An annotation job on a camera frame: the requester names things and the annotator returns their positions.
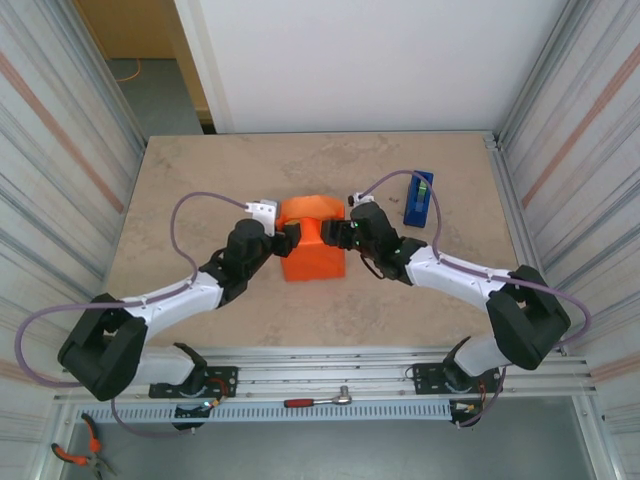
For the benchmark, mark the yellow wooden door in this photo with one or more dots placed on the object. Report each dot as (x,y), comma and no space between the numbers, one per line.
(130,30)

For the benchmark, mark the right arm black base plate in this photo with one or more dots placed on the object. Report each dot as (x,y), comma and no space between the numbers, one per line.
(425,375)

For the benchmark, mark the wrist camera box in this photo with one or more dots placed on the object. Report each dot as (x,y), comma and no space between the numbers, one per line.
(265,212)
(362,198)

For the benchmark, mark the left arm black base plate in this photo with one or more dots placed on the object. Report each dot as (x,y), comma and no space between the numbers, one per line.
(225,375)

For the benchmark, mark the aluminium side rail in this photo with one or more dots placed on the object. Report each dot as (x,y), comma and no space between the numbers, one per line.
(498,152)

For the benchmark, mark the blue tape dispenser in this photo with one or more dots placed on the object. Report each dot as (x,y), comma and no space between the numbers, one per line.
(412,212)

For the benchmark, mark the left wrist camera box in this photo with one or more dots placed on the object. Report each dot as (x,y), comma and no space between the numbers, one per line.
(265,212)

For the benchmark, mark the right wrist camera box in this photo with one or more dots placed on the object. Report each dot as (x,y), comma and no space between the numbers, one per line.
(362,198)

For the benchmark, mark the green tape roll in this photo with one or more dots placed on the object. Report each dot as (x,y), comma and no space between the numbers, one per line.
(422,190)

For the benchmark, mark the yellow power connector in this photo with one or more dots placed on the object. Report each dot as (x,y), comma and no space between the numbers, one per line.
(471,409)
(214,403)

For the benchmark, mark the aluminium rail frame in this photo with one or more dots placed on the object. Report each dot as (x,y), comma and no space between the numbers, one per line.
(325,372)

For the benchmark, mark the orange wrapping paper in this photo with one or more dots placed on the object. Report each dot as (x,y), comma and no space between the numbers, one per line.
(315,260)

